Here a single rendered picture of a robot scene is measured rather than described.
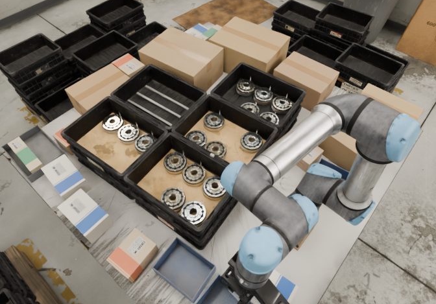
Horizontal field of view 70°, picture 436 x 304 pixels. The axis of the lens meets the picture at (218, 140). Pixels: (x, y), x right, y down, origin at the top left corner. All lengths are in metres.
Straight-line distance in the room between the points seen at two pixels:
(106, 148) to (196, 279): 0.72
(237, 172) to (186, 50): 1.28
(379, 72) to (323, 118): 1.83
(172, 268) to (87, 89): 1.03
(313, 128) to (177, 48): 1.25
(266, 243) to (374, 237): 1.84
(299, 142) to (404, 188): 1.95
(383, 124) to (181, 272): 0.94
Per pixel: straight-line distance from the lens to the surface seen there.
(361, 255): 2.31
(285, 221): 0.63
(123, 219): 1.50
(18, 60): 2.90
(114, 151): 1.54
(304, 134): 0.79
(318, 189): 1.23
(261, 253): 0.58
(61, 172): 1.61
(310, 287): 1.40
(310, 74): 1.85
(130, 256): 1.35
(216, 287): 0.97
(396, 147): 0.87
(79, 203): 1.49
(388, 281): 2.32
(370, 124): 0.87
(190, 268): 1.37
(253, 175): 0.69
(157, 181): 1.40
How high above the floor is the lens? 2.03
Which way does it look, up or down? 53 degrees down
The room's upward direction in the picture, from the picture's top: straight up
